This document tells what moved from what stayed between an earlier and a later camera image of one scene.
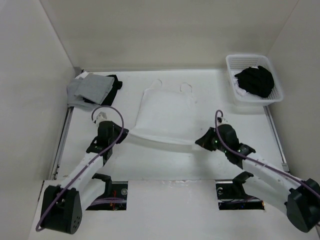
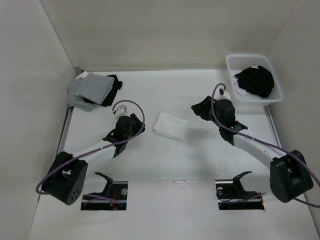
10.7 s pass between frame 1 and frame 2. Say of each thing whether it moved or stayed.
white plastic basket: stayed
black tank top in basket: stayed
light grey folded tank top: stayed
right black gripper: moved
